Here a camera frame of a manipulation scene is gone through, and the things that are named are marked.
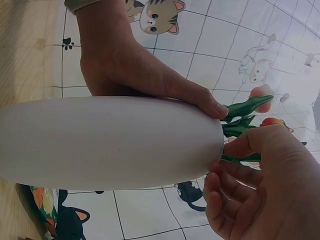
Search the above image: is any person's left hand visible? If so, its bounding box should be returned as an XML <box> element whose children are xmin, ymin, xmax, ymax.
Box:
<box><xmin>80</xmin><ymin>37</ymin><xmax>229</xmax><ymax>120</ymax></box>

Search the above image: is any person's right hand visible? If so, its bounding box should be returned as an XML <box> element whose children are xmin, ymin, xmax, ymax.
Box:
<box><xmin>204</xmin><ymin>124</ymin><xmax>320</xmax><ymax>240</ymax></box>

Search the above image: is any white vase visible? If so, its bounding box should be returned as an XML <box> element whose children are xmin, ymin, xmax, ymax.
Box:
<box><xmin>0</xmin><ymin>95</ymin><xmax>225</xmax><ymax>192</ymax></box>

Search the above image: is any person's left forearm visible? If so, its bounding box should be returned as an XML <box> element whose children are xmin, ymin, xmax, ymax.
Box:
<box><xmin>64</xmin><ymin>0</ymin><xmax>138</xmax><ymax>53</ymax></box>

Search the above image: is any red and yellow artificial tulip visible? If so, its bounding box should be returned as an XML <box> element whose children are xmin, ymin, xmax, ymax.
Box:
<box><xmin>221</xmin><ymin>114</ymin><xmax>287</xmax><ymax>138</ymax></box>

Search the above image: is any pink artificial tulip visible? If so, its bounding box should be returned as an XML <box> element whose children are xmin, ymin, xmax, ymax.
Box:
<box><xmin>220</xmin><ymin>83</ymin><xmax>275</xmax><ymax>123</ymax></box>

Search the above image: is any colourful floral printed object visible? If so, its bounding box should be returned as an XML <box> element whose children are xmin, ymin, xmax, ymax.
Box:
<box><xmin>29</xmin><ymin>185</ymin><xmax>60</xmax><ymax>238</ymax></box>

